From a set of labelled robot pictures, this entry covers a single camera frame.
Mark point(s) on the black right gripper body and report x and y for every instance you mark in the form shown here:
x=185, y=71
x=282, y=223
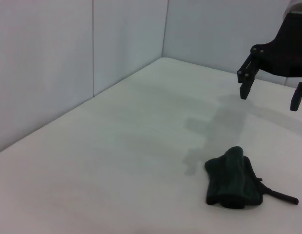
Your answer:
x=285, y=53

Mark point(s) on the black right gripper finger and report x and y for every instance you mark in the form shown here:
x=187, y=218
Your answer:
x=296, y=100
x=246, y=80

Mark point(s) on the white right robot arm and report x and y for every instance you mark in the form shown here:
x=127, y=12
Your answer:
x=297, y=6

